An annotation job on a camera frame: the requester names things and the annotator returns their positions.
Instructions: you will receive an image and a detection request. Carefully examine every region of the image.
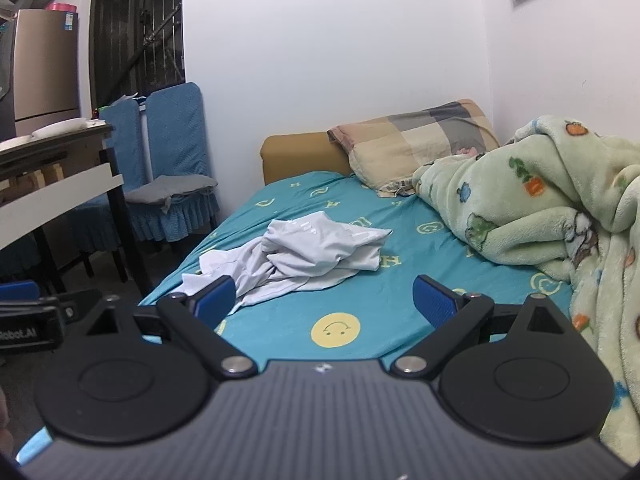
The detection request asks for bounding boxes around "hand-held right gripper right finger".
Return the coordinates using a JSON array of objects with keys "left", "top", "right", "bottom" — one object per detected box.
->
[{"left": 390, "top": 276, "right": 571, "bottom": 378}]

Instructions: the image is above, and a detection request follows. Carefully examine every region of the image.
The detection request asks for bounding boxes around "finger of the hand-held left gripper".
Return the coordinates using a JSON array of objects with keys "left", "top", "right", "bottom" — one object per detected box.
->
[{"left": 0, "top": 281, "right": 83, "bottom": 317}]

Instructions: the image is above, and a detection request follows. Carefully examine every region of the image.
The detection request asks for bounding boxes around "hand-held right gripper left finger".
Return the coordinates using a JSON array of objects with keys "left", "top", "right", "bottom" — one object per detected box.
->
[{"left": 67, "top": 276, "right": 258, "bottom": 380}]

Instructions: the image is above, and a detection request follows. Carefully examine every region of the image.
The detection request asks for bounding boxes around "white shirt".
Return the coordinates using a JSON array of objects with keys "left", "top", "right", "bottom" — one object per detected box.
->
[{"left": 181, "top": 211, "right": 393, "bottom": 316}]

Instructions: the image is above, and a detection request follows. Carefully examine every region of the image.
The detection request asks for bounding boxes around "dark wooden table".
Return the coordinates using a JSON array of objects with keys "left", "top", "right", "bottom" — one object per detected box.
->
[{"left": 0, "top": 120, "right": 151, "bottom": 301}]

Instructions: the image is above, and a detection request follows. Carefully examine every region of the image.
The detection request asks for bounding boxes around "grey seat cushion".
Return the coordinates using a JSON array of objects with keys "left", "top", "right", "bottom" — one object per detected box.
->
[{"left": 124, "top": 175, "right": 218, "bottom": 213}]

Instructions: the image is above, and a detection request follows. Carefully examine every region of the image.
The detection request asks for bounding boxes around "green printed fleece blanket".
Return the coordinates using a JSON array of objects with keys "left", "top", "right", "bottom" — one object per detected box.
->
[{"left": 412, "top": 115, "right": 640, "bottom": 466}]

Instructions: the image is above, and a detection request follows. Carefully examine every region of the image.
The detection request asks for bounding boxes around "plaid pillow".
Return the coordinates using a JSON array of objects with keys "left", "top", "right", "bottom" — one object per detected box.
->
[{"left": 327, "top": 99, "right": 501, "bottom": 198}]

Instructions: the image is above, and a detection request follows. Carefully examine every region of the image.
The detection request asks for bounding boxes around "tan headboard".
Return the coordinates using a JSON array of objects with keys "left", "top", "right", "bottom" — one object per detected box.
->
[{"left": 260, "top": 132, "right": 356, "bottom": 186}]

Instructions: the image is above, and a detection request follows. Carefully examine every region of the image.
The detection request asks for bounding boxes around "white plate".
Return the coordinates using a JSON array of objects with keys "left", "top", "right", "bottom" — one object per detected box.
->
[{"left": 31, "top": 117, "right": 90, "bottom": 139}]

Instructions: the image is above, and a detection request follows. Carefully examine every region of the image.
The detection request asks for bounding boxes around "blue covered chair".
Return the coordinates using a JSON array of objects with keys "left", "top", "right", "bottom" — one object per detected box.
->
[
  {"left": 65, "top": 99, "right": 146, "bottom": 281},
  {"left": 125, "top": 81, "right": 221, "bottom": 246}
]

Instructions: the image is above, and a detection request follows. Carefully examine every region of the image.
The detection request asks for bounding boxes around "gold refrigerator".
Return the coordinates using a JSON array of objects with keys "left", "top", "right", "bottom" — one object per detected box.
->
[{"left": 12, "top": 9, "right": 81, "bottom": 138}]

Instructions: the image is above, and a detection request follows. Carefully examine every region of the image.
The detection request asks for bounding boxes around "dark window with grille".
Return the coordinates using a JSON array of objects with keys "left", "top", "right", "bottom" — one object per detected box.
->
[{"left": 89, "top": 0, "right": 187, "bottom": 111}]

